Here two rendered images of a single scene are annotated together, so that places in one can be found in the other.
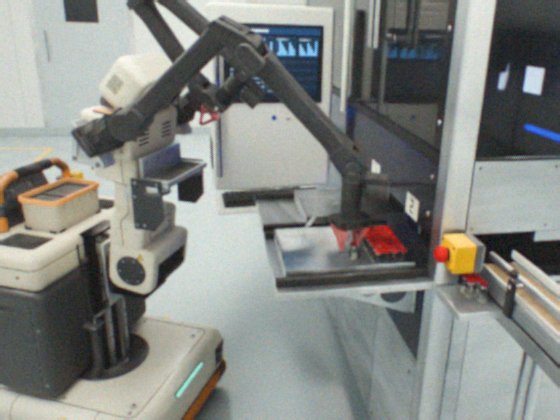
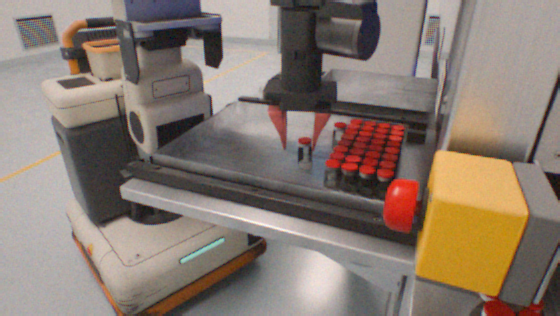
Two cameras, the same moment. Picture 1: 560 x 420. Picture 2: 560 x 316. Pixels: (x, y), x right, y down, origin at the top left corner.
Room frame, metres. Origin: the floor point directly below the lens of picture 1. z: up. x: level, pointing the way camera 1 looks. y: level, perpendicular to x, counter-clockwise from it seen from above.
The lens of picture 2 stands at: (0.84, -0.33, 1.16)
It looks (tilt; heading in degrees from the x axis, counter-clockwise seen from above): 27 degrees down; 35
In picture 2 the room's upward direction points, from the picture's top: straight up
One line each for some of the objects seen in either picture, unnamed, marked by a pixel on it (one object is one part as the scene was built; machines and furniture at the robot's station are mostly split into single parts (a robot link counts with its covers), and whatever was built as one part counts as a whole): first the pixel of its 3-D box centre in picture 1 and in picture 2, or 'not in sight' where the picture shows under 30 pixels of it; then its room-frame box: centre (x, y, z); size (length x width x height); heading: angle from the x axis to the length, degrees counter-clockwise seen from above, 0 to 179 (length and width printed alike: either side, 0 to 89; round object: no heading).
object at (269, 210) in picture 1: (340, 233); (340, 128); (1.46, -0.05, 0.87); 0.70 x 0.48 x 0.02; 13
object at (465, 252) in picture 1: (460, 253); (475, 220); (1.09, -0.32, 0.99); 0.08 x 0.07 x 0.07; 103
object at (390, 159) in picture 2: (392, 244); (390, 160); (1.31, -0.20, 0.90); 0.18 x 0.02 x 0.05; 13
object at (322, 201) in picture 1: (348, 205); (388, 95); (1.64, -0.08, 0.90); 0.34 x 0.26 x 0.04; 103
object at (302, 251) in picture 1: (340, 250); (291, 147); (1.28, -0.04, 0.90); 0.34 x 0.26 x 0.04; 103
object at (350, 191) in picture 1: (354, 188); (306, 28); (1.27, -0.07, 1.09); 0.07 x 0.06 x 0.07; 84
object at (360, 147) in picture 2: (377, 245); (359, 155); (1.30, -0.15, 0.90); 0.18 x 0.02 x 0.05; 13
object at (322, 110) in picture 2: (351, 233); (305, 120); (1.27, -0.07, 0.95); 0.07 x 0.07 x 0.09; 28
